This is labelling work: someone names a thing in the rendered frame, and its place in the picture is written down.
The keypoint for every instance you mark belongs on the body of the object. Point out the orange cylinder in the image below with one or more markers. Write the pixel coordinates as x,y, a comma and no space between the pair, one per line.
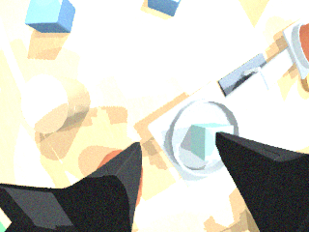
112,155
304,39

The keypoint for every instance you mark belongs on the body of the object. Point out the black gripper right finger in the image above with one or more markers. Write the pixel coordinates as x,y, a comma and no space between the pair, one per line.
273,182

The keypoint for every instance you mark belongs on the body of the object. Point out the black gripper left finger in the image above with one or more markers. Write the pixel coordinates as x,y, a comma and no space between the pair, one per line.
103,201

